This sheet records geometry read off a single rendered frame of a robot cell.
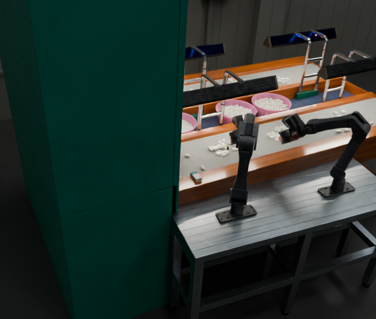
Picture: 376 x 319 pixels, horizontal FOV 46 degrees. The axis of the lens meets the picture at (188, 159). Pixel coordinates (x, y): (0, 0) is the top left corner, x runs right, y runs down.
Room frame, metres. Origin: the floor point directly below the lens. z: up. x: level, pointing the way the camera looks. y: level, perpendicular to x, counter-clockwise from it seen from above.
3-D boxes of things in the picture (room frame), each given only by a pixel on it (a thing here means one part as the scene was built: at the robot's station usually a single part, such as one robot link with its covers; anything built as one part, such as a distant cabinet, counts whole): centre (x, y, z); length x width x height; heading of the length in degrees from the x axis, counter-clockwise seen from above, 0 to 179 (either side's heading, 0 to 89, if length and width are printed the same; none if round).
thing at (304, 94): (3.09, -0.81, 0.90); 0.20 x 0.19 x 0.45; 119
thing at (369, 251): (1.72, -0.55, 0.32); 1.20 x 0.29 x 0.63; 114
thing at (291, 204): (2.00, -0.42, 0.65); 1.20 x 0.90 x 0.04; 114
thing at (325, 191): (1.89, -0.80, 0.71); 0.20 x 0.07 x 0.08; 114
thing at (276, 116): (2.50, -0.52, 0.71); 1.81 x 0.06 x 0.11; 119
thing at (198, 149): (2.35, -0.60, 0.73); 1.81 x 0.30 x 0.02; 119
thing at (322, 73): (2.66, -1.04, 1.08); 0.62 x 0.08 x 0.07; 119
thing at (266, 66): (3.13, -0.17, 0.67); 1.81 x 0.12 x 0.19; 119
